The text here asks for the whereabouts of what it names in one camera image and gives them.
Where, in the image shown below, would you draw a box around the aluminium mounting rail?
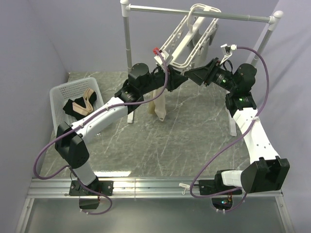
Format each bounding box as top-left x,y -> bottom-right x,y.
26,176 -> 284,199

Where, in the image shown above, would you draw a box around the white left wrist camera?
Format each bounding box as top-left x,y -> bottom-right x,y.
153,48 -> 173,67

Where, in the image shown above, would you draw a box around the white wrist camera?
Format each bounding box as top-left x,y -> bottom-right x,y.
220,44 -> 237,65
153,48 -> 173,67

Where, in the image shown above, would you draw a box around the olive and cream underwear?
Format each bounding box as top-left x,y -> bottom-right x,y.
148,93 -> 167,121

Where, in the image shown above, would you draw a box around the white plastic laundry basket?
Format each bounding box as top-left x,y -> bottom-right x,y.
50,77 -> 104,133

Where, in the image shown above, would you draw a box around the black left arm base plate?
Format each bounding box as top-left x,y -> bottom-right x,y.
69,180 -> 114,196

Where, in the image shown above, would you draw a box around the white clip drying hanger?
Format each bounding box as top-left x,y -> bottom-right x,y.
160,3 -> 221,72

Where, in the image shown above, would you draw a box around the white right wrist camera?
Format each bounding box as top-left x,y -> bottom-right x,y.
220,44 -> 237,65

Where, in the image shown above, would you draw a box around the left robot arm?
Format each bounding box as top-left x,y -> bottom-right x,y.
55,63 -> 187,195

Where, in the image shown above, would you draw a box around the black and beige underwear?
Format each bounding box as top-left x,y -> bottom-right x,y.
63,88 -> 97,120

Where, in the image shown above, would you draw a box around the white metal clothes rack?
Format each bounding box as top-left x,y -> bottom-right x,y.
120,0 -> 285,137

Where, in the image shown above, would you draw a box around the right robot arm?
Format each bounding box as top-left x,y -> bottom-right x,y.
184,58 -> 290,195

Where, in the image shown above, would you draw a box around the grey hanging underwear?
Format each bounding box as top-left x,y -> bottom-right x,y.
188,18 -> 219,60

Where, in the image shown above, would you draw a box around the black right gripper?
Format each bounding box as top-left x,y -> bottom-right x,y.
184,58 -> 237,93

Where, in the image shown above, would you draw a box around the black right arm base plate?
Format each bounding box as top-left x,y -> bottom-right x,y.
199,180 -> 235,196

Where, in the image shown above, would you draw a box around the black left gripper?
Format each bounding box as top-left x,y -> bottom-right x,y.
140,65 -> 189,96

